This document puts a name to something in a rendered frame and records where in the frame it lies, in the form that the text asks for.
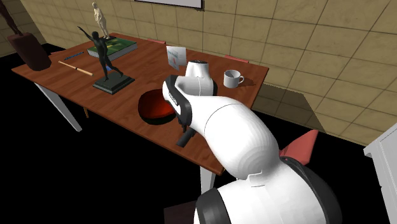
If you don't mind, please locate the red bowl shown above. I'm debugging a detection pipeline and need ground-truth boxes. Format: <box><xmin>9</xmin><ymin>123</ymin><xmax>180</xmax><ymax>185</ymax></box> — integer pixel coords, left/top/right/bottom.
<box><xmin>137</xmin><ymin>88</ymin><xmax>178</xmax><ymax>126</ymax></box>

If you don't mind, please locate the white mug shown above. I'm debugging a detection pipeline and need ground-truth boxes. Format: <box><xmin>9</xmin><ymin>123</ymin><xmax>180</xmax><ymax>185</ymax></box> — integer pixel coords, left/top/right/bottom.
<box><xmin>223</xmin><ymin>69</ymin><xmax>245</xmax><ymax>89</ymax></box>

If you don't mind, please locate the wooden table with white legs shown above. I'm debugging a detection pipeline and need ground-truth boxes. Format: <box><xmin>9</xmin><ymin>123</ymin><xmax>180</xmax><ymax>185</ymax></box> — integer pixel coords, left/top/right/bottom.
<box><xmin>11</xmin><ymin>32</ymin><xmax>270</xmax><ymax>195</ymax></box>

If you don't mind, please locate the black figure statue on base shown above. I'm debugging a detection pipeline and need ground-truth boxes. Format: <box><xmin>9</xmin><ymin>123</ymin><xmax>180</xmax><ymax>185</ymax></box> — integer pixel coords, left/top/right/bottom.
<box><xmin>77</xmin><ymin>25</ymin><xmax>136</xmax><ymax>95</ymax></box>

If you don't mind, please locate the green book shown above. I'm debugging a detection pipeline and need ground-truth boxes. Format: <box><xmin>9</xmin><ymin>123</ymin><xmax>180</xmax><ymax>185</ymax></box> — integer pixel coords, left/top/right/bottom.
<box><xmin>86</xmin><ymin>37</ymin><xmax>139</xmax><ymax>62</ymax></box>

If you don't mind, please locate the wooden stick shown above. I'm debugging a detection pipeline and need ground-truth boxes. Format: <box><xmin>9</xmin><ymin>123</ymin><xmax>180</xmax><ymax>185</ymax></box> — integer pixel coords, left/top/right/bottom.
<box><xmin>57</xmin><ymin>60</ymin><xmax>94</xmax><ymax>78</ymax></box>

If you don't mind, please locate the blue pen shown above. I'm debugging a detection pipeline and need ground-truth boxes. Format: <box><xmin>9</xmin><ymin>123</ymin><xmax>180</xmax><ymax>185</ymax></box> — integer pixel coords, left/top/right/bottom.
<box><xmin>64</xmin><ymin>51</ymin><xmax>85</xmax><ymax>61</ymax></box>

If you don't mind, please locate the beige standing figure statue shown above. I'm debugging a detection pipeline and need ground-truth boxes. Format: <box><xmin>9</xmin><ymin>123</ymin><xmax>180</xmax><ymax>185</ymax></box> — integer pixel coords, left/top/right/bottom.
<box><xmin>92</xmin><ymin>2</ymin><xmax>116</xmax><ymax>41</ymax></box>

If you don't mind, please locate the white cabinet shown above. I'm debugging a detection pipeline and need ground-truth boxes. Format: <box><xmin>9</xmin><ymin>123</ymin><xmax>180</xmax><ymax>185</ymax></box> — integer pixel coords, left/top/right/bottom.
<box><xmin>363</xmin><ymin>122</ymin><xmax>397</xmax><ymax>224</ymax></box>

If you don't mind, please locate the white wall board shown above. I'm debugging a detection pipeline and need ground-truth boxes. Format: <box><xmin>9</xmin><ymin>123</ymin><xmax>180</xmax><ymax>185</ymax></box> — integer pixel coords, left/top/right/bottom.
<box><xmin>133</xmin><ymin>0</ymin><xmax>204</xmax><ymax>10</ymax></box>

